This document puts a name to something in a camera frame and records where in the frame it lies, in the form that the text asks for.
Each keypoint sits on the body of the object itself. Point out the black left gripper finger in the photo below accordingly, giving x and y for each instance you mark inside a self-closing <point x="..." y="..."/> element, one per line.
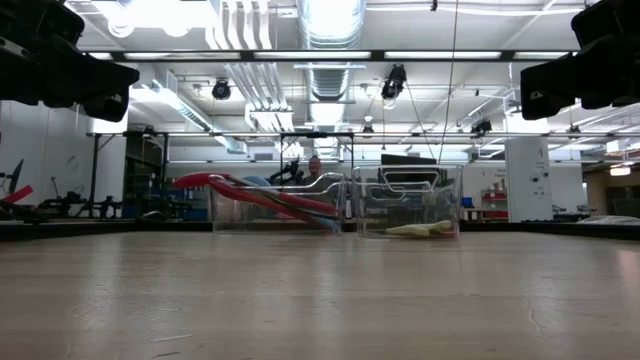
<point x="90" y="75"/>
<point x="106" y="107"/>

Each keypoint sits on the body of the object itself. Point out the black vertical post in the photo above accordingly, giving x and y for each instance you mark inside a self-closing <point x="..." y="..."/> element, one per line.
<point x="94" y="175"/>

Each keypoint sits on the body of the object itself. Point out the small orange white spatula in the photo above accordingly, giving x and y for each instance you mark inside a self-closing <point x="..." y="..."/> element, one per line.
<point x="447" y="234"/>

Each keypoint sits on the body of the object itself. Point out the white pillar with signs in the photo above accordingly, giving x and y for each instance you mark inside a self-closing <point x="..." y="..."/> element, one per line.
<point x="529" y="180"/>

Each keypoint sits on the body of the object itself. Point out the red silicone spoon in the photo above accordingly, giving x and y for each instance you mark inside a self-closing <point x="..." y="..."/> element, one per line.
<point x="270" y="207"/>

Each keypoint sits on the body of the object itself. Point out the black ceiling spotlight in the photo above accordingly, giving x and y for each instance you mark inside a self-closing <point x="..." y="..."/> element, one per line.
<point x="221" y="90"/>
<point x="482" y="127"/>
<point x="392" y="87"/>

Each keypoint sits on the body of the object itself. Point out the black background robot arm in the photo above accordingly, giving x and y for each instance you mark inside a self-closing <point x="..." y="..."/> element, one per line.
<point x="287" y="172"/>

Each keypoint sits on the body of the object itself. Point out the clear plastic bin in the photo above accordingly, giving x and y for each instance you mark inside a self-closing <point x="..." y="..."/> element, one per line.
<point x="440" y="200"/>
<point x="325" y="195"/>

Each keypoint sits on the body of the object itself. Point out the dark shelving unit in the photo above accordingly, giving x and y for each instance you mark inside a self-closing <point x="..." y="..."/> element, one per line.
<point x="145" y="175"/>

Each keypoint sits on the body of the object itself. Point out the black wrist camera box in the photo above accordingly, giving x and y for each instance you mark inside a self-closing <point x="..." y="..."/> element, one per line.
<point x="610" y="20"/>
<point x="35" y="20"/>

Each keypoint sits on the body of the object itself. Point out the lit wall light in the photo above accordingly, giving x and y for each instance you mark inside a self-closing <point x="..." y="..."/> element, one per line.
<point x="620" y="170"/>

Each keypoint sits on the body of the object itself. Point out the black blade shaped part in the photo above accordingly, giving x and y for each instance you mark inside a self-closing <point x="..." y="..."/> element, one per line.
<point x="16" y="177"/>

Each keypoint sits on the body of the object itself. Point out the black background equipment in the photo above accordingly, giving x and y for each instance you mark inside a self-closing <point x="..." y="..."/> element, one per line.
<point x="75" y="205"/>

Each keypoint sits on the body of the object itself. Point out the blue crates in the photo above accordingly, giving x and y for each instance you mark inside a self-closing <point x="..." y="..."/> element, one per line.
<point x="187" y="205"/>

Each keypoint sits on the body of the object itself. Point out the red lever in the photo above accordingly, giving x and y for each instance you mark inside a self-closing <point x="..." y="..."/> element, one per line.
<point x="17" y="195"/>

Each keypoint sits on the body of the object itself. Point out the black overhead frame bar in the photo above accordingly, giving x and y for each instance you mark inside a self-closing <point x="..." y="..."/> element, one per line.
<point x="230" y="56"/>

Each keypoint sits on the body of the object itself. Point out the person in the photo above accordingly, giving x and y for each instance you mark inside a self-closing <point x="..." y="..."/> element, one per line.
<point x="314" y="167"/>

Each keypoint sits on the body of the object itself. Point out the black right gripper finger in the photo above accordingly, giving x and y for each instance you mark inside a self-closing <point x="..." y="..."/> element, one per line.
<point x="570" y="75"/>
<point x="545" y="105"/>

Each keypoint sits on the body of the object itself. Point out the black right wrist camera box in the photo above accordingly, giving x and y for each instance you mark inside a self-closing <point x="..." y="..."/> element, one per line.
<point x="610" y="20"/>

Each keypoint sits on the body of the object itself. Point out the black background monitor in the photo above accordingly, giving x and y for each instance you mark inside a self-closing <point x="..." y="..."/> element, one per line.
<point x="407" y="160"/>

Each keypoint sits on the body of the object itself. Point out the red parts shelf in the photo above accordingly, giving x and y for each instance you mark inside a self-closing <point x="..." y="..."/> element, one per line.
<point x="494" y="202"/>

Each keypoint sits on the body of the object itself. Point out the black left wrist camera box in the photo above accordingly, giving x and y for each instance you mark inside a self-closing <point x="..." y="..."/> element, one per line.
<point x="35" y="20"/>

